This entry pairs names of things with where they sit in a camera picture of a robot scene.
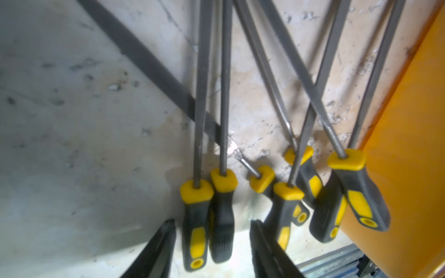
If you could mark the file tool yellow black handle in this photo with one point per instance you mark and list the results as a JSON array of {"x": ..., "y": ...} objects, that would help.
[
  {"x": 222, "y": 220},
  {"x": 278, "y": 104},
  {"x": 314, "y": 90},
  {"x": 197, "y": 192},
  {"x": 349, "y": 183},
  {"x": 368, "y": 104},
  {"x": 154, "y": 70}
]

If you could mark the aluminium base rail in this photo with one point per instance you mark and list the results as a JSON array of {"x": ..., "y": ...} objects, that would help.
[{"x": 346, "y": 262}]

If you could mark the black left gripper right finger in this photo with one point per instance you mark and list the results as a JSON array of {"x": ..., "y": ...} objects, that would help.
[{"x": 269, "y": 259}]

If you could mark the yellow storage tray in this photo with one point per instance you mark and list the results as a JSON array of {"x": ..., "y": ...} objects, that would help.
[{"x": 406, "y": 159}]

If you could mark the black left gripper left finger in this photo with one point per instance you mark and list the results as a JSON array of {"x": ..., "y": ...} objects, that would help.
[{"x": 155, "y": 260}]

